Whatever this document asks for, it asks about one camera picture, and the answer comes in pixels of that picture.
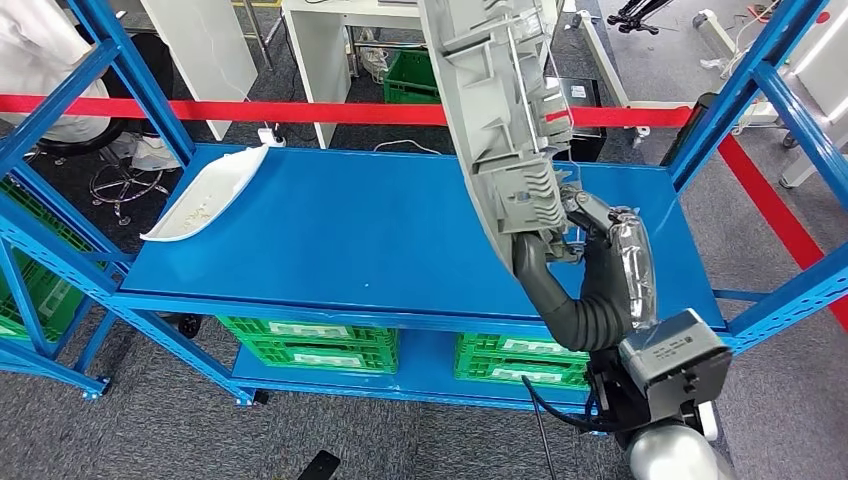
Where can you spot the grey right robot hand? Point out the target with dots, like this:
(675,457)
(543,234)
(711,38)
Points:
(619,278)

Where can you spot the grey plastic wheel hubcap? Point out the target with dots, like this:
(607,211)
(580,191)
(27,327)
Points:
(477,99)

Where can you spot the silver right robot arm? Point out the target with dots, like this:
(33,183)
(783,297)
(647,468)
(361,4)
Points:
(669,457)

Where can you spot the white plastic shell part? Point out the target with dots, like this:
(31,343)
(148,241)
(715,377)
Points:
(202,193)

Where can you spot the black box device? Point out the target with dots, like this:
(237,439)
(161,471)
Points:
(586,146)

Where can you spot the belt barrier stanchion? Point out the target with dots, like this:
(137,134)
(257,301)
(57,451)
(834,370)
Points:
(690,132)

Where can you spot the red barrier belt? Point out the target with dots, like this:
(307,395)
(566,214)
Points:
(782,222)
(265,111)

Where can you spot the white wheeled gantry stand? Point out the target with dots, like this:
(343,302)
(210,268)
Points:
(603,60)

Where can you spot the white desk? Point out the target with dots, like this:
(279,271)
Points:
(318,66)

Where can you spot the white power strip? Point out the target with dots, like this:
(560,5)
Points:
(267,136)

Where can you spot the black cylinder object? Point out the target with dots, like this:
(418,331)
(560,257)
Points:
(189,324)

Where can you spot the chrome metal leg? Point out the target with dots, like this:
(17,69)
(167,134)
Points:
(258,36)

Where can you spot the white cabinet panel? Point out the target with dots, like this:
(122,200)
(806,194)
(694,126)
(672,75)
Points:
(199,53)

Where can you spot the black swivel stool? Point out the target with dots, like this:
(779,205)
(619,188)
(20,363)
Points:
(78,140)

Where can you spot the person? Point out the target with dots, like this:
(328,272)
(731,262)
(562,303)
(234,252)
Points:
(40,53)

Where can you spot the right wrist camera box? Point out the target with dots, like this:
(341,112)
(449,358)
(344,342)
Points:
(669,358)

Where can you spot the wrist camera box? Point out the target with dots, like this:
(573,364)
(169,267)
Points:
(319,465)
(669,358)

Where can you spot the white table frame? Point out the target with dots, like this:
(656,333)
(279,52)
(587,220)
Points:
(821,73)

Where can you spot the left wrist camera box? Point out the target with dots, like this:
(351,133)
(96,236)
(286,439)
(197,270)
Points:
(319,465)

